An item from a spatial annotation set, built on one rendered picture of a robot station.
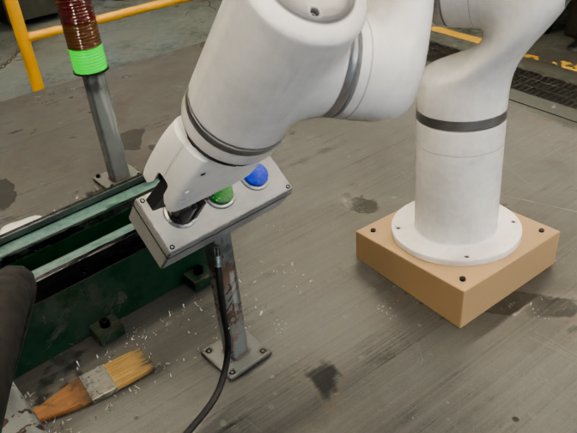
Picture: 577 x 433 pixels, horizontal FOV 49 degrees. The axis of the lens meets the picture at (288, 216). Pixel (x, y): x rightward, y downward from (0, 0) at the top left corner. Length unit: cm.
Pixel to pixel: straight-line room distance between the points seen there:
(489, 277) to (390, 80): 50
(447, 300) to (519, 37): 35
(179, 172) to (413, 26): 21
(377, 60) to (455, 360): 51
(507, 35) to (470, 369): 41
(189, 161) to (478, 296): 51
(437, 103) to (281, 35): 49
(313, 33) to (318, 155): 93
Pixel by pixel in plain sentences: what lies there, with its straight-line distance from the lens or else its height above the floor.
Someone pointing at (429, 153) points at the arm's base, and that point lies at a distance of 87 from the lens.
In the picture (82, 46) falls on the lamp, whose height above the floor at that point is 108.
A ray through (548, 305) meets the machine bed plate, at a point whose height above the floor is 80.
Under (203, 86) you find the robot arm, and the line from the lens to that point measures 45.
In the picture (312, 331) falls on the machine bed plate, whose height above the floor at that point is 80.
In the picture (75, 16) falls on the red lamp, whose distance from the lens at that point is 116.
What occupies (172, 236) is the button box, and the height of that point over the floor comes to 105.
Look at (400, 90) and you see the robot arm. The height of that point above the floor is 125.
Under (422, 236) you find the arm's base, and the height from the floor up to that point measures 87.
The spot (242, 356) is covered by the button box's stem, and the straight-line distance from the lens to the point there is 86.
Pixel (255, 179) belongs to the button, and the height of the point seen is 107.
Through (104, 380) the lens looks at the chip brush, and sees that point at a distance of 88.
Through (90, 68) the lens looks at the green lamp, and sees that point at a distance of 119.
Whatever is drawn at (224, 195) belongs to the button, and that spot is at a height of 107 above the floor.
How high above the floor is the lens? 142
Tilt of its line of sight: 34 degrees down
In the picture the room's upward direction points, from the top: 5 degrees counter-clockwise
